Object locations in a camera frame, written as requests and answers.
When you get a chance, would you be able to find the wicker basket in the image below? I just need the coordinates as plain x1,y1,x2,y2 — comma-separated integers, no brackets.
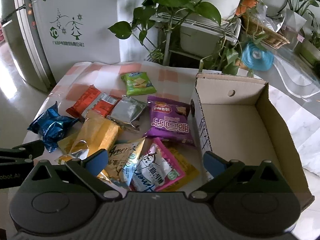
241,15,290,49

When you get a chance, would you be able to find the clear plastic bag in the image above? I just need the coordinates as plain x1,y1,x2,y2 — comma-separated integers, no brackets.
255,2,285,33

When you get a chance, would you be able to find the blue ribbon spool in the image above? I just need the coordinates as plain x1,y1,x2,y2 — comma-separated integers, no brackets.
241,42,274,72

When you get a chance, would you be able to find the red snack bag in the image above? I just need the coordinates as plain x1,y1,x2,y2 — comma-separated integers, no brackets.
66,84,121,123

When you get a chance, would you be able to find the white refrigerator with tree print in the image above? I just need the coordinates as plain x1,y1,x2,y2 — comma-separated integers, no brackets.
0,0,161,93

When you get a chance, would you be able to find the blue foil snack bag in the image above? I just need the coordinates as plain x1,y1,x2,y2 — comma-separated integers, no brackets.
27,101,79,153

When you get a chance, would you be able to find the small yellow snack packet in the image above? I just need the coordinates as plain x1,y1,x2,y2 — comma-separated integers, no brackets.
55,132,83,165

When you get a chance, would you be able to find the green pothos plant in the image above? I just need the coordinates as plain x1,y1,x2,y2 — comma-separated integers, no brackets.
109,0,256,75

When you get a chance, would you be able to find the pink white America snack bag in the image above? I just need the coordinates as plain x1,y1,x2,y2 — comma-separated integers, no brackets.
131,138,185,192

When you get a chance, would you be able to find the white angular plant pot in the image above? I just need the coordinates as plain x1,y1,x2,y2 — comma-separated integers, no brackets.
284,8,307,32

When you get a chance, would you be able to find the lower white plant pot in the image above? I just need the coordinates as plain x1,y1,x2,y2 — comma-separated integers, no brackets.
180,21,224,57

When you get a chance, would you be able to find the green ceramic plant pot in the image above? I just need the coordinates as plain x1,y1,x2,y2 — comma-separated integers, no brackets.
299,38,320,66

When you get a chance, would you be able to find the white printed cardboard box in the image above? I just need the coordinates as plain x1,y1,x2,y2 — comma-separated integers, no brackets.
190,73,315,210

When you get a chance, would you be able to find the green cracker bag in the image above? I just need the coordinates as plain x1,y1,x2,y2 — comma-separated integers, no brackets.
121,72,157,96

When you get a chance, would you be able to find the pink checkered tablecloth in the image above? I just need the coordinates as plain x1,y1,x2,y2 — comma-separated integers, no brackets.
22,60,223,193

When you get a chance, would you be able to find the large yellow snack bag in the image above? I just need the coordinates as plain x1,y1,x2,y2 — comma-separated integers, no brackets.
69,110,122,159

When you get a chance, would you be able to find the white blue America snack bag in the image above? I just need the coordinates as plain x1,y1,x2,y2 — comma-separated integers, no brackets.
104,138,145,187

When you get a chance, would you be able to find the white metal plant rack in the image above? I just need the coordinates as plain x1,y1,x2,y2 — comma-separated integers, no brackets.
162,16,241,66

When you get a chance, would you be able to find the silver foil snack bag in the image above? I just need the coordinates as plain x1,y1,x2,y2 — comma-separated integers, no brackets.
107,95,148,132

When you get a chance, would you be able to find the purple snack bag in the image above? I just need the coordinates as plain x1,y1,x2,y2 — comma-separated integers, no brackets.
144,95,194,145

